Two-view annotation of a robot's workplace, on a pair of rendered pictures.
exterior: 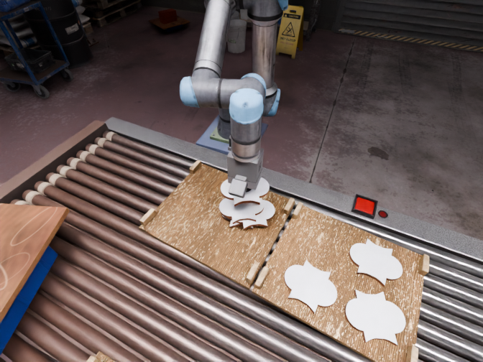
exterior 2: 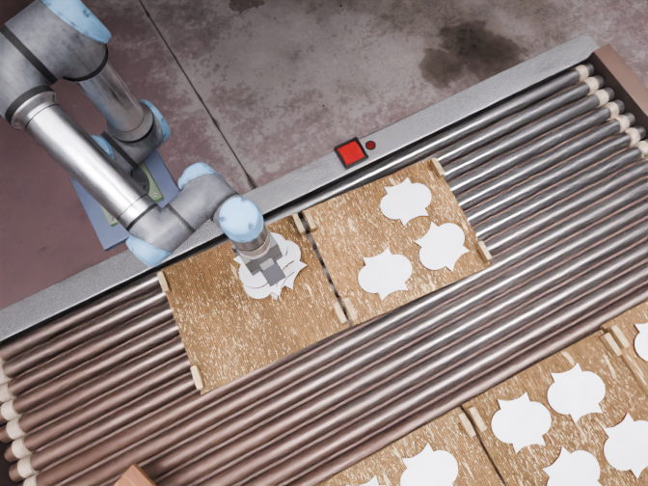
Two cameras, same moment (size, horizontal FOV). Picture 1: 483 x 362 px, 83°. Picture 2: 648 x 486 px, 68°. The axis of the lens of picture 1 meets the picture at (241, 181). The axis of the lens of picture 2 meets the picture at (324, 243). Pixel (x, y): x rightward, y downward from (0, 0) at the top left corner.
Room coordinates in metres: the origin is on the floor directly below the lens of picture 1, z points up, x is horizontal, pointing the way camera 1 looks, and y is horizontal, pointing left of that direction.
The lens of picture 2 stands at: (0.21, 0.13, 2.19)
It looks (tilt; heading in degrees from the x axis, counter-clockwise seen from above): 72 degrees down; 312
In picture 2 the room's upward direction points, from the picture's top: 5 degrees counter-clockwise
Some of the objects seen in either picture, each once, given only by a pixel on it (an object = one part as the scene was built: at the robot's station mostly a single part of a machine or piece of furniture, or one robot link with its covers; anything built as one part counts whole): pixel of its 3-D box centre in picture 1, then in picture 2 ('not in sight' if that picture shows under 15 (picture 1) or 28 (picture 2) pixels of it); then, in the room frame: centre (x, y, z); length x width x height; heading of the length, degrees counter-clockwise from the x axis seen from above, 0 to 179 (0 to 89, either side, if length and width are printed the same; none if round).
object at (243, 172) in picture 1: (241, 169); (260, 256); (0.52, 0.00, 1.17); 0.12 x 0.09 x 0.16; 160
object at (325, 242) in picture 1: (342, 274); (394, 237); (0.33, -0.29, 0.93); 0.41 x 0.35 x 0.02; 60
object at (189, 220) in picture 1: (220, 215); (252, 299); (0.54, 0.07, 0.93); 0.41 x 0.35 x 0.02; 61
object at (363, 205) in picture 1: (364, 206); (351, 153); (0.58, -0.43, 0.92); 0.06 x 0.06 x 0.01; 64
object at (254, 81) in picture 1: (244, 94); (202, 197); (0.64, -0.01, 1.32); 0.11 x 0.11 x 0.08; 82
